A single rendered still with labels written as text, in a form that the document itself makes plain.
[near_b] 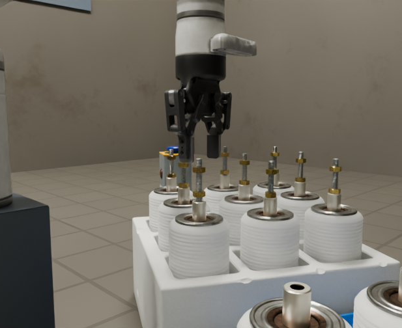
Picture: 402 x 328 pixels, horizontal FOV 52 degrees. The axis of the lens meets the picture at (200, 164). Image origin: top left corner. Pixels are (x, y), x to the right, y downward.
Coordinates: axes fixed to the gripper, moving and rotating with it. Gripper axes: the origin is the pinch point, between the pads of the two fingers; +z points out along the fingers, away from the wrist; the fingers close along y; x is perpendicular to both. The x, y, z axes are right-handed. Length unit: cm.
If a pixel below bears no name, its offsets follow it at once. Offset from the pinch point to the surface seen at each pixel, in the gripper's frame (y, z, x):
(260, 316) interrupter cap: 21.7, 10.4, 22.3
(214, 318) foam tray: 4.8, 23.1, 6.1
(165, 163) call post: -24.1, 6.4, -28.6
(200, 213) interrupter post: 0.8, 9.5, 0.6
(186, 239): 4.6, 12.6, 0.8
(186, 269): 4.7, 17.0, 0.8
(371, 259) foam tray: -17.8, 17.8, 21.3
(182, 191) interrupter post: -6.3, 8.2, -8.8
